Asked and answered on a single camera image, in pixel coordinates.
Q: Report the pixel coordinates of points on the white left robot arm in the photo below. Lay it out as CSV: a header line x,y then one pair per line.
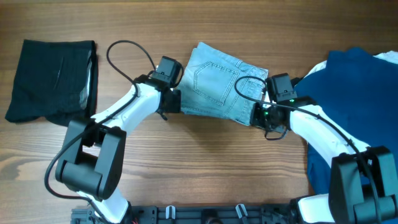
x,y
90,162

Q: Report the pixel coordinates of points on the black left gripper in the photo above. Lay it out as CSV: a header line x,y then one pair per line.
x,y
176,104

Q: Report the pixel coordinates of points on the dark blue garment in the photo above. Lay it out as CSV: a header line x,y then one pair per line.
x,y
359,93

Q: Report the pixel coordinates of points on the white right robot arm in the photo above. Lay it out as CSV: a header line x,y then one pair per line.
x,y
363,181

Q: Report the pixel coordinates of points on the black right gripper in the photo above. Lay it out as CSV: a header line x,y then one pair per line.
x,y
255,121

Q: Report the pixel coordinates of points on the black folded garment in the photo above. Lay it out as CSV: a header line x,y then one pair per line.
x,y
54,80

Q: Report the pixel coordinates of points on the white garment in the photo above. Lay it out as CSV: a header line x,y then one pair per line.
x,y
391,56

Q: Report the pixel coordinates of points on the light blue denim shorts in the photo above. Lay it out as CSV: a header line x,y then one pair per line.
x,y
211,81

